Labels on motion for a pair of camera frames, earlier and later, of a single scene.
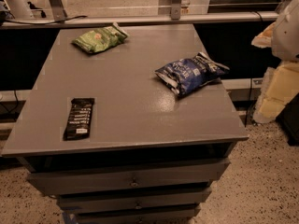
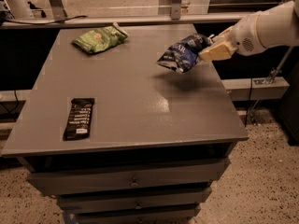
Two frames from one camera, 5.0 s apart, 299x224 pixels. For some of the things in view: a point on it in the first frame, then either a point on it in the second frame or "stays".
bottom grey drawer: x=168 y=216 stays
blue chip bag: x=187 y=74 to x=182 y=55
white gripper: x=288 y=36 to x=244 y=35
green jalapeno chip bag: x=101 y=39 stays
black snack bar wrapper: x=78 y=119 stays
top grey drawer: x=128 y=176 stays
